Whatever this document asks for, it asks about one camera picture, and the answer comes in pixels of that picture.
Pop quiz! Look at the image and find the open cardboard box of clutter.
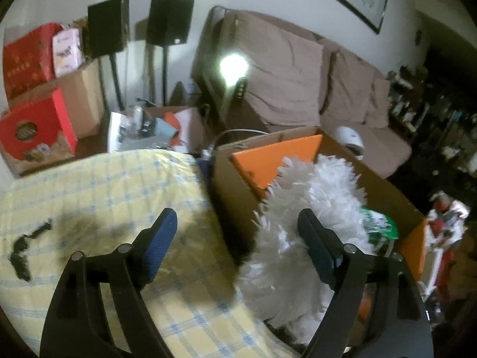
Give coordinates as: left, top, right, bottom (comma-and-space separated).
108, 104, 205, 154

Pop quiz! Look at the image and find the green yellow toothpaste box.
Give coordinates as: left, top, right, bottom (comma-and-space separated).
360, 205, 399, 258

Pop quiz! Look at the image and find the black speaker stand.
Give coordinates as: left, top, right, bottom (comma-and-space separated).
108, 54, 125, 110
161, 45, 169, 107

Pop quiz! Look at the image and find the yellow checked tablecloth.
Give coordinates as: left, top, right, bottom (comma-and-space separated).
0, 149, 299, 358

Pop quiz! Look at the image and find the cardboard box with orange lining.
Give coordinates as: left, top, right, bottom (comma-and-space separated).
214, 126, 429, 358

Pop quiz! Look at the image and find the white power cable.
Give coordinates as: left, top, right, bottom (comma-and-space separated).
201, 129, 269, 159

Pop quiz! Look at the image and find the red gift box gold print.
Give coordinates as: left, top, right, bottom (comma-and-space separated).
3, 23, 62, 101

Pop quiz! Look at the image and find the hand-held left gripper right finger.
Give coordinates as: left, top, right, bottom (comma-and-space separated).
297, 208, 435, 358

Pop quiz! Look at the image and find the small brown cushion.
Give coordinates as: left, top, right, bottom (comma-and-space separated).
365, 78, 392, 129

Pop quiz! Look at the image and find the dark cluttered shelf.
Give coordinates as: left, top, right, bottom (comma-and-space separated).
385, 45, 477, 180

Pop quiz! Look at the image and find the large brown cushion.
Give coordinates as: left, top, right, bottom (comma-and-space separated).
224, 11, 324, 127

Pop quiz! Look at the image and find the medium brown cushion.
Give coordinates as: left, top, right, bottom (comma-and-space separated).
320, 50, 377, 124

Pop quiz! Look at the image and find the red white shopping bag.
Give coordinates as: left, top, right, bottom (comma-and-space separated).
417, 190, 470, 295

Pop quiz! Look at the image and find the black device with lit lamp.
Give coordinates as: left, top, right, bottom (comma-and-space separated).
218, 54, 250, 99

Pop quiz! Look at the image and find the black speaker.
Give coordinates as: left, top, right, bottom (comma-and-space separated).
87, 0, 130, 58
146, 0, 194, 47

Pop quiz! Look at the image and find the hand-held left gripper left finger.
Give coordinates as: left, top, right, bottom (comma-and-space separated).
39, 208, 179, 358

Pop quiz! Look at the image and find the pink white box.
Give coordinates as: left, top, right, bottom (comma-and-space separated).
51, 28, 83, 78

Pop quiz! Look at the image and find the large brown cardboard box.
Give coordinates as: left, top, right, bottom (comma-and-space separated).
7, 60, 107, 140

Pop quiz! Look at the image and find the white fluffy duster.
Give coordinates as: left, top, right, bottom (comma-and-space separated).
236, 153, 377, 345

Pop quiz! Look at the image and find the red box with round label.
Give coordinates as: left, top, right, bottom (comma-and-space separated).
0, 87, 79, 165

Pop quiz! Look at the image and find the brown sofa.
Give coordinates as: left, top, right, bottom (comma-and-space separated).
190, 5, 412, 180

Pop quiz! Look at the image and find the black clip device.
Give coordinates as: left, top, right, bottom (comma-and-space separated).
9, 219, 53, 282

